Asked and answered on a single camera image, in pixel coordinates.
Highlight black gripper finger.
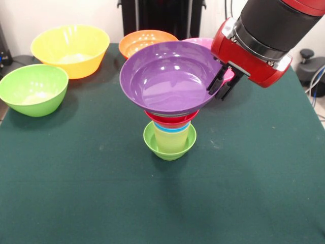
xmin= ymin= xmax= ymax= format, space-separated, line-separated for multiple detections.
xmin=207 ymin=65 xmax=230 ymax=95
xmin=215 ymin=72 xmax=244 ymax=102

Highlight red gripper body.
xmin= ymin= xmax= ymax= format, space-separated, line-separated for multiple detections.
xmin=211 ymin=17 xmax=293 ymax=89

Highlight purple bowl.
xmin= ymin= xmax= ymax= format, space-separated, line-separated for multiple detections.
xmin=119 ymin=41 xmax=226 ymax=115

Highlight small red bowl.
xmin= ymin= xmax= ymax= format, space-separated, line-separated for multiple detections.
xmin=144 ymin=108 xmax=201 ymax=128

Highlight blue cup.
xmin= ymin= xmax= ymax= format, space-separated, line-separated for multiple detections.
xmin=153 ymin=121 xmax=191 ymax=134

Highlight yellow cup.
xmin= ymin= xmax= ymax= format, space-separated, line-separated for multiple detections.
xmin=153 ymin=126 xmax=191 ymax=154

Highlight small green bowl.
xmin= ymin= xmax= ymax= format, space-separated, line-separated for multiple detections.
xmin=143 ymin=121 xmax=198 ymax=161

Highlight large green bowl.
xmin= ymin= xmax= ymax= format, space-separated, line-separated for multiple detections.
xmin=0 ymin=64 xmax=69 ymax=117

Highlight large pink bowl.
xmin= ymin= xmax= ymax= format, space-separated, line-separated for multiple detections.
xmin=182 ymin=37 xmax=235 ymax=83

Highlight orange bowl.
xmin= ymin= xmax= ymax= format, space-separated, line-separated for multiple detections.
xmin=118 ymin=29 xmax=180 ymax=60

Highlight dark green tablecloth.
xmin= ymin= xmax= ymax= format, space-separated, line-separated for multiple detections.
xmin=0 ymin=42 xmax=325 ymax=244

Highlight large yellow bowl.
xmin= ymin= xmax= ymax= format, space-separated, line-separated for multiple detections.
xmin=30 ymin=24 xmax=111 ymax=80

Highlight black equipment box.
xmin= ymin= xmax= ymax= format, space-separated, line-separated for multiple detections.
xmin=0 ymin=24 xmax=13 ymax=74

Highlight white and blue cables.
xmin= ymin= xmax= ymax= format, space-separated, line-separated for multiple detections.
xmin=304 ymin=65 xmax=325 ymax=102

